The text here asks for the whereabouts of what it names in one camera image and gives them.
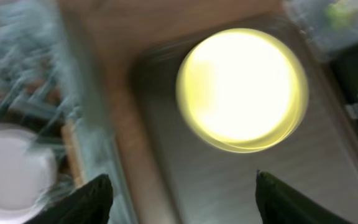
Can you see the wooden chopstick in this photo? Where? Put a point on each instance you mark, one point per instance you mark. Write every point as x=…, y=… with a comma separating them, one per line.
x=73, y=152

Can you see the white bowl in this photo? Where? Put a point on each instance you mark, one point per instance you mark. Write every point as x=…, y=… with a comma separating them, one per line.
x=24, y=175

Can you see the grey plastic dishwasher rack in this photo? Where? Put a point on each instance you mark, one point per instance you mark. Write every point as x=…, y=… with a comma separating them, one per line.
x=48, y=78

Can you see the black waste tray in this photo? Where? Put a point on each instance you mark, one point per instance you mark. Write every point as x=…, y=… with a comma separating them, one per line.
x=356, y=93

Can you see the dark brown serving tray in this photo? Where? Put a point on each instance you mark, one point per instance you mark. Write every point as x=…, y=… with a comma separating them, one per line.
x=208, y=185

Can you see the clear plastic bin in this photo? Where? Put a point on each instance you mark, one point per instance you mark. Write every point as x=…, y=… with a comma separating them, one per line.
x=329, y=26

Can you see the green snack wrapper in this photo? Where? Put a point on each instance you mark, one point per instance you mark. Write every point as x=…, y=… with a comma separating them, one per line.
x=341, y=12

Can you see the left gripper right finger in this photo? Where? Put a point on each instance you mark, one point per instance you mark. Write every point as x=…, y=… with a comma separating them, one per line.
x=279, y=203

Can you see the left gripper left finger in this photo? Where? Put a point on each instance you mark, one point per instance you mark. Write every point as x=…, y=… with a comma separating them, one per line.
x=90, y=204

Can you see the yellow round plate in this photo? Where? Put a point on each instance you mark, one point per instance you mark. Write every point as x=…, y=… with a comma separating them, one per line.
x=242, y=90

